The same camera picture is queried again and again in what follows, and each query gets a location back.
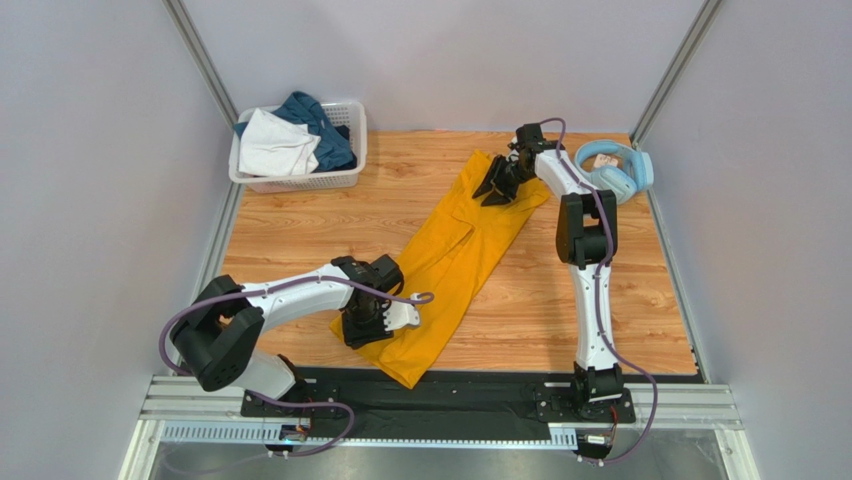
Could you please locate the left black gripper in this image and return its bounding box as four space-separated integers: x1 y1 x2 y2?
342 297 395 350

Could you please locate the yellow t shirt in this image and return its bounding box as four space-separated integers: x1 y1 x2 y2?
353 149 551 389

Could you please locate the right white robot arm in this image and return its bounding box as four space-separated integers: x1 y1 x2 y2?
473 123 654 421

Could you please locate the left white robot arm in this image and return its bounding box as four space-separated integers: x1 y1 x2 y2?
158 255 434 416

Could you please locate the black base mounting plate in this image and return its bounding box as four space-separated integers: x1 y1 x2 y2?
241 367 637 441

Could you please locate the teal t shirt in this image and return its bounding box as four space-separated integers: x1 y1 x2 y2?
233 91 357 173

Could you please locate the white plastic laundry basket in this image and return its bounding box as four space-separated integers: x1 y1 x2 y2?
228 100 368 194

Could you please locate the white t shirt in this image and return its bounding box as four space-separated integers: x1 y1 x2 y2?
237 108 321 177

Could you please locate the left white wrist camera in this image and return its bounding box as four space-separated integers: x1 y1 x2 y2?
383 293 422 332

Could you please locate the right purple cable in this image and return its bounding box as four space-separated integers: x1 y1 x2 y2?
539 117 660 466

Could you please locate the aluminium frame rail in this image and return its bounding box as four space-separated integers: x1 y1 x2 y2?
140 369 743 430

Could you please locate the white slotted cable duct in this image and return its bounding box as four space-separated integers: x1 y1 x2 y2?
159 420 579 450

